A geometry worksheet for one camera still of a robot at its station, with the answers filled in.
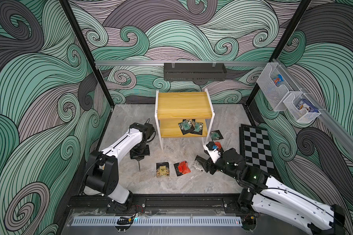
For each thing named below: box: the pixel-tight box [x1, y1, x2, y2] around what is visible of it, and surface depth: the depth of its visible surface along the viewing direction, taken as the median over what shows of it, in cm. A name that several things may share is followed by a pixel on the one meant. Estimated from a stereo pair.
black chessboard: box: [239, 123, 280, 177], surface depth 93 cm
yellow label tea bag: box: [155, 162, 170, 178], surface depth 87 cm
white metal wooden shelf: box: [154, 88, 216, 151], surface depth 77 cm
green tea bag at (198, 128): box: [190, 121, 203, 136], surface depth 87 cm
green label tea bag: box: [177, 119, 195, 136], surface depth 87 cm
